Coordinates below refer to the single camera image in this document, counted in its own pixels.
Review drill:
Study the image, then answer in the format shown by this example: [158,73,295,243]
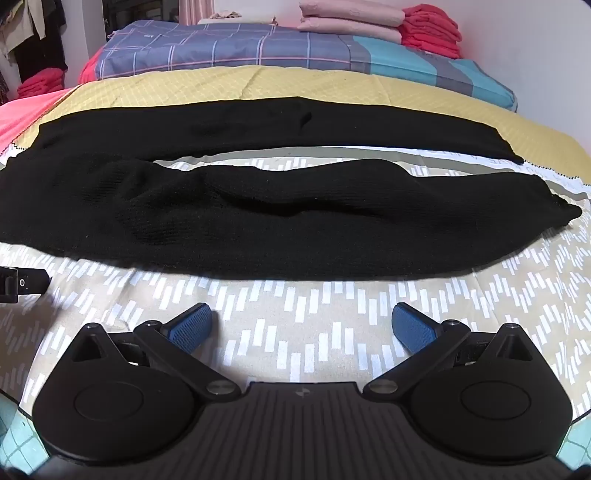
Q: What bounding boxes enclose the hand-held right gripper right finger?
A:
[362,302,534,400]

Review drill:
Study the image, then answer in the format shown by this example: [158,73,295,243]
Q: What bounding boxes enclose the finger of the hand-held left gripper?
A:
[0,265,50,304]

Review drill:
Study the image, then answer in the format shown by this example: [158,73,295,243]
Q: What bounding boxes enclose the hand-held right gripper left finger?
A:
[69,302,243,400]

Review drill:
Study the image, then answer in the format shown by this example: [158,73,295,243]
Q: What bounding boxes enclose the black pants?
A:
[0,96,583,281]

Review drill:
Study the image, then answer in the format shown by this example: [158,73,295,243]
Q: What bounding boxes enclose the beige dash-patterned sheet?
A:
[0,145,591,416]

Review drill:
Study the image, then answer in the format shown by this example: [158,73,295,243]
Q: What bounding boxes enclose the teal checkered sheet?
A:
[0,392,591,476]

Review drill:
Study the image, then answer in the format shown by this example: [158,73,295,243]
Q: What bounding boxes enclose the pile of red clothes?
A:
[17,67,65,99]

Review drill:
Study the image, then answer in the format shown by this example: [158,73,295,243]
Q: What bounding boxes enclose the hanging clothes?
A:
[0,0,68,104]

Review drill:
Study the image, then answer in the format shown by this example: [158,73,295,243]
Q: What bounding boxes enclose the yellow quilted blanket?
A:
[39,65,591,162]

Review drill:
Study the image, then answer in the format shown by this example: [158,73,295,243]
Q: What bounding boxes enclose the blue plaid quilt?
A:
[90,19,518,112]

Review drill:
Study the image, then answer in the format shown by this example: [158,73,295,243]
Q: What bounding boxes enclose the stack of red folded clothes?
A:
[401,4,463,58]

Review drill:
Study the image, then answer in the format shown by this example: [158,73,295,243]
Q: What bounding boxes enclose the cream cloth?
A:
[198,13,278,27]

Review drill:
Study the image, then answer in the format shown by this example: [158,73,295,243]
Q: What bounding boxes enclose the pink curtain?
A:
[179,0,214,24]

